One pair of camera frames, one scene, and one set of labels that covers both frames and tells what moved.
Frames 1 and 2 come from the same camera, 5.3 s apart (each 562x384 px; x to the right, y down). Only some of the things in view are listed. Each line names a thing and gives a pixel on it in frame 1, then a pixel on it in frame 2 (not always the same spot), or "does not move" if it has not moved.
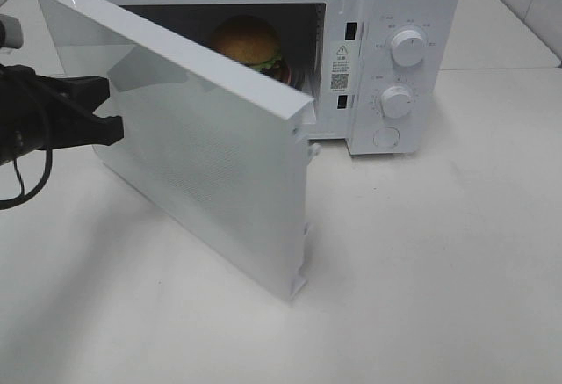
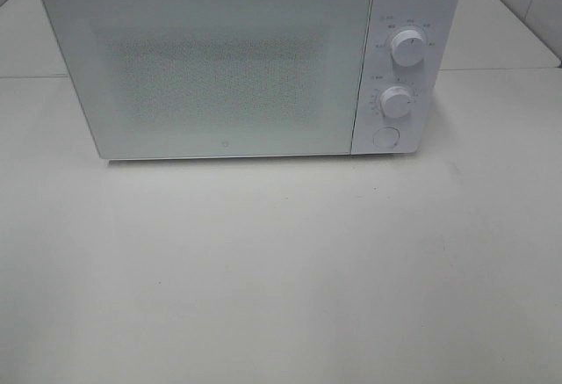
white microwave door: [227, 156] to [217, 71]
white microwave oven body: [375, 47] does not move
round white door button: [386, 137] does not move
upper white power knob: [407, 47] does not move
